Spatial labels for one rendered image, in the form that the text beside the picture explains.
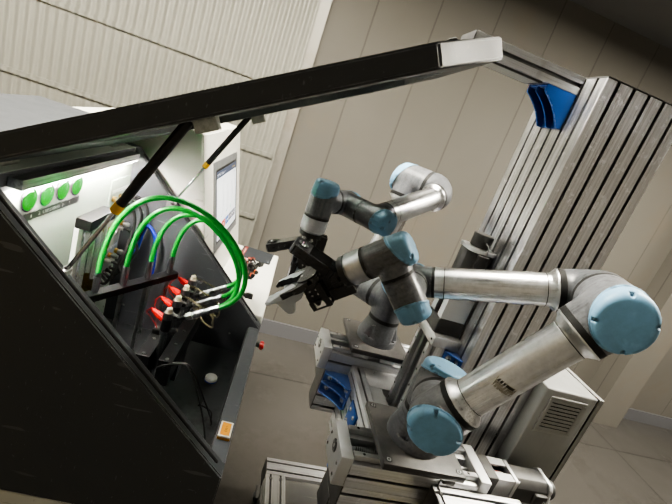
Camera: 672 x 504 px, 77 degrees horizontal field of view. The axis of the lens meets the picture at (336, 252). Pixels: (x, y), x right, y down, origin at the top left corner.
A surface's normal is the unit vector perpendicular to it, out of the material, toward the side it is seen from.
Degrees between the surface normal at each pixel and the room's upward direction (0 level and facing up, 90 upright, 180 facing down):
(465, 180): 90
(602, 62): 90
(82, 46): 90
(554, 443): 90
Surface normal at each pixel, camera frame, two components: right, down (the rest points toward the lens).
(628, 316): -0.18, 0.11
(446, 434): -0.36, 0.27
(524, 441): 0.11, 0.33
